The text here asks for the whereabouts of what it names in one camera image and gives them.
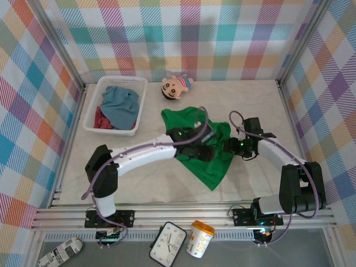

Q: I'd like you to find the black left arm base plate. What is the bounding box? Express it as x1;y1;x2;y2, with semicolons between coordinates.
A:
84;209;135;229

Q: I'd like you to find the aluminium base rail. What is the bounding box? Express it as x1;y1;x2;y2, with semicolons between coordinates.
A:
30;204;337;231

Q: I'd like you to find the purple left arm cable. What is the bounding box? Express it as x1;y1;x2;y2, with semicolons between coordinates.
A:
81;106;209;249

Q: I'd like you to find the grey slotted cable duct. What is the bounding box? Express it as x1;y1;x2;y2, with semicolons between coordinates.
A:
44;230;256;241

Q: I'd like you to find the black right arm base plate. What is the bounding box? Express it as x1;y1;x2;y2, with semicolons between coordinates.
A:
232;207;284;226

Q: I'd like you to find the black framed white clock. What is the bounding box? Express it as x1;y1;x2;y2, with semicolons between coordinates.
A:
149;221;187;267

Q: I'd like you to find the aluminium frame post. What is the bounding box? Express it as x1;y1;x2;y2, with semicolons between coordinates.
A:
276;0;334;89
27;0;87;90

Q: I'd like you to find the aluminium side rail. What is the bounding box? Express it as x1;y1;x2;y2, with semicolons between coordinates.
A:
276;80;320;205
47;83;90;209

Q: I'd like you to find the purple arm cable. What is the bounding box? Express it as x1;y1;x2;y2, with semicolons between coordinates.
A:
81;106;209;249
228;110;320;248

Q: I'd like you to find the newsprint wrapped roll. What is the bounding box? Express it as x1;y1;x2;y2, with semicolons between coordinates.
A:
36;236;83;267

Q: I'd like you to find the white plastic basket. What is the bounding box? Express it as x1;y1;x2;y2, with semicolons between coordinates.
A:
82;75;148;137

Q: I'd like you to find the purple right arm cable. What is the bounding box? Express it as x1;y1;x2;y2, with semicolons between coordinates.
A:
228;110;320;248

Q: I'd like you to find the green tank top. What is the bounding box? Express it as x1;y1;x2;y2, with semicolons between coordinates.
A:
161;106;233;192

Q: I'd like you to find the blue tank top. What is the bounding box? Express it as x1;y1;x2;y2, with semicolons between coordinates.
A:
99;85;140;131

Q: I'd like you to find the red tank top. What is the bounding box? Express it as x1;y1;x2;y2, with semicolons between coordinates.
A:
93;106;139;130

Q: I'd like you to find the white cup with orange lid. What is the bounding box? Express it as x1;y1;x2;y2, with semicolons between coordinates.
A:
185;220;216;259

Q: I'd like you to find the cartoon plush doll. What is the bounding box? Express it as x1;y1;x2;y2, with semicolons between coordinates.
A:
161;74;195;101

